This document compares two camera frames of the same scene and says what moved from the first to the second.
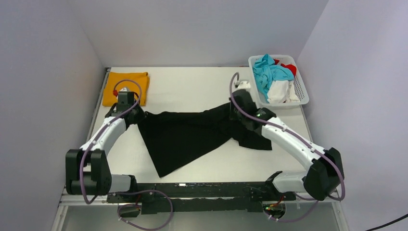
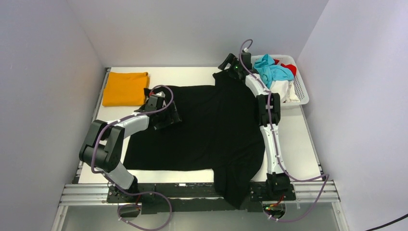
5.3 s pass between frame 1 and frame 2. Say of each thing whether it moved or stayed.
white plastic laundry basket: stayed
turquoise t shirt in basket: stayed
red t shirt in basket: stayed
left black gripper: moved
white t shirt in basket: stayed
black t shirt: moved
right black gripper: moved
